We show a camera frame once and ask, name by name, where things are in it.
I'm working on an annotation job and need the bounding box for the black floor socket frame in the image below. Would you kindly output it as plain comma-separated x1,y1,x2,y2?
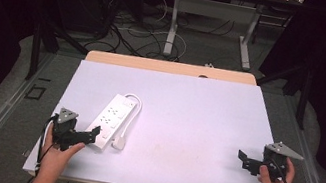
24,83,48,103

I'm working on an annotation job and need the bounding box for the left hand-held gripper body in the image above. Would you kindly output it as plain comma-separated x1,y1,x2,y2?
48,105,84,154

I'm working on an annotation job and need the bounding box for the person's left hand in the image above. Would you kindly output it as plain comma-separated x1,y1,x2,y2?
37,124,89,182

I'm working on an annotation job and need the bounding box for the white floor cable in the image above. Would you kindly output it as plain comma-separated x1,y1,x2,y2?
114,0,196,63

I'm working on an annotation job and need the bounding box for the bundle of black floor cables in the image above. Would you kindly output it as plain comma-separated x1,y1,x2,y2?
85,0,241,74

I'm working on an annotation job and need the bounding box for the white table mat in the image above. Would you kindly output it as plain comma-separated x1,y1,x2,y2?
21,47,288,183

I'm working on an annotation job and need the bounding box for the desk with white legs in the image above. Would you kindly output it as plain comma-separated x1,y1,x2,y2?
142,0,308,80

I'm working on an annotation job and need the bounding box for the black metal stand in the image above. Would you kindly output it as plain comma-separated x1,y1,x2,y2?
247,52,317,132
24,12,96,91

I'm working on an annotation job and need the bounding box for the white power strip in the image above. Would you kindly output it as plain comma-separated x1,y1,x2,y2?
82,88,140,158

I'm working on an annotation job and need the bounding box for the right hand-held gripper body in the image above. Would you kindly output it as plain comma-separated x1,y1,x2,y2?
257,138,308,183

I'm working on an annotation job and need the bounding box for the wooden table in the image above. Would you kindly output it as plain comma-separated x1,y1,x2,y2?
22,36,289,183

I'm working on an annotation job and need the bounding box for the white power strip cable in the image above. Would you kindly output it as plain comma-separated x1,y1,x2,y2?
115,92,145,142

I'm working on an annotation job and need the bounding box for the white plug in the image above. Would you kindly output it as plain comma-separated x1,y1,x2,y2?
110,134,129,152

